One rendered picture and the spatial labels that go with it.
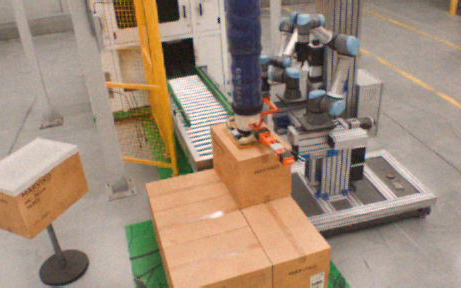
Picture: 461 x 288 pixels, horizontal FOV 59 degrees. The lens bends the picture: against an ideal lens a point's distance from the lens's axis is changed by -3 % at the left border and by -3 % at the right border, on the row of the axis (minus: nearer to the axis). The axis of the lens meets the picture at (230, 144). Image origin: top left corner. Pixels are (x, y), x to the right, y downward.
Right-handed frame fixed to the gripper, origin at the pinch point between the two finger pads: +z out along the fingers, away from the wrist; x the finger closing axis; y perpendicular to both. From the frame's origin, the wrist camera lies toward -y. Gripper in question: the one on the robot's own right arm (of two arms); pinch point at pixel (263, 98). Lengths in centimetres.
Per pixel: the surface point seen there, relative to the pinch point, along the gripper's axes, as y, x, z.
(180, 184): 10, -78, 54
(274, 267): 119, -50, 56
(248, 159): 60, -40, 14
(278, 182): 60, -17, 40
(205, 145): -42, -40, 54
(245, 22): 41, -30, -73
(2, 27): -931, -307, 72
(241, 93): 37, -33, -24
